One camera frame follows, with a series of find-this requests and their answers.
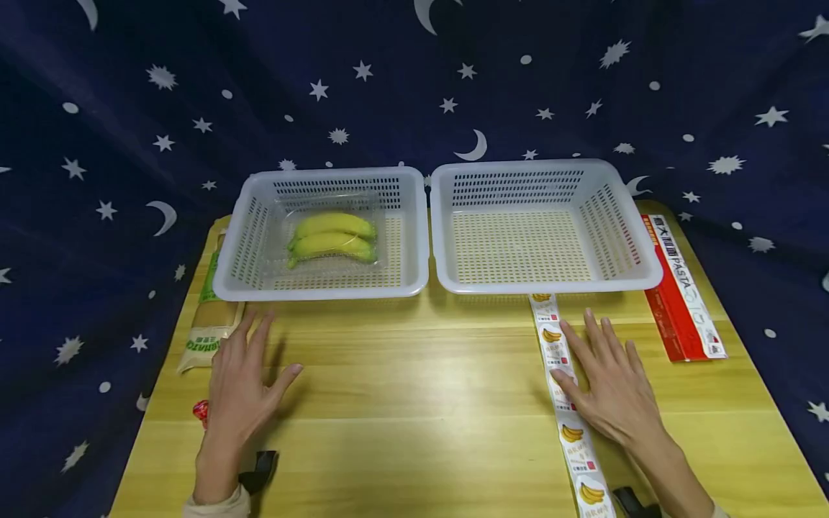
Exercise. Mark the person's left thumb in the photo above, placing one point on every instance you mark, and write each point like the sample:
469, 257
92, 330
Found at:
285, 381

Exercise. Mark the white plastic basket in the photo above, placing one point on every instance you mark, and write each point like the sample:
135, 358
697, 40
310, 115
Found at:
518, 248
414, 237

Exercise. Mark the person's right index finger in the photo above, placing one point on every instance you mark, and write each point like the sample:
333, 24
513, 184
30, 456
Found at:
579, 349

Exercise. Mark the person's right ring finger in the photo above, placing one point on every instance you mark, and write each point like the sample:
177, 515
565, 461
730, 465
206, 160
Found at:
616, 345

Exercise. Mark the person's right forearm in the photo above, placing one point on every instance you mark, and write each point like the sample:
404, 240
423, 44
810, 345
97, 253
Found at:
680, 482

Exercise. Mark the person's left hand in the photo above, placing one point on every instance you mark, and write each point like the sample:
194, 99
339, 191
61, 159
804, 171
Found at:
236, 403

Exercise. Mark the red and white pasta packet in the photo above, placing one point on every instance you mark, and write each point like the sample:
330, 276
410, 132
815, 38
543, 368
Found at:
673, 316

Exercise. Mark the person's left middle finger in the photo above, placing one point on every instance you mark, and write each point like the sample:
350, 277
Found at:
245, 332

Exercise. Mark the banana sticker strip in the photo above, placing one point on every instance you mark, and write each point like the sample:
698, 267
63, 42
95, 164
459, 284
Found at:
571, 434

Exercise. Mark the person's left forearm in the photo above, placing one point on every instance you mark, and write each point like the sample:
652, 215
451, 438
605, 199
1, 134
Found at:
217, 489

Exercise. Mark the person's right middle finger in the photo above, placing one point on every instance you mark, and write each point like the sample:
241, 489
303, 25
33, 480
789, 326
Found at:
599, 339

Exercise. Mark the small red object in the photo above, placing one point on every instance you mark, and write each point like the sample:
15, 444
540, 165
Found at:
200, 411

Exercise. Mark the person's right hand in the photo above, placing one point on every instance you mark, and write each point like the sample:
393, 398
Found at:
615, 392

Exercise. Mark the clear plastic fruit package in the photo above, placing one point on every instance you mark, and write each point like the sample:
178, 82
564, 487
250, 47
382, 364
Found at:
282, 252

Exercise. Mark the person's right thumb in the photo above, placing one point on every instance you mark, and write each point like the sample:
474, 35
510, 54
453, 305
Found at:
568, 388

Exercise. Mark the green and beige noodle packet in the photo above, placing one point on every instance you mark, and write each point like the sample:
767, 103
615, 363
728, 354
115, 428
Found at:
210, 320

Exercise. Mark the person's right little finger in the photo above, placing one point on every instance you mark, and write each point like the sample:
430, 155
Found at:
638, 363

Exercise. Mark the person's left index finger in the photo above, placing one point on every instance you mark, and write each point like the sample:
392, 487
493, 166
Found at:
264, 338

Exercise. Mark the yellow banana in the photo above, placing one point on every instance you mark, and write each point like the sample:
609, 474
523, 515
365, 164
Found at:
333, 246
333, 223

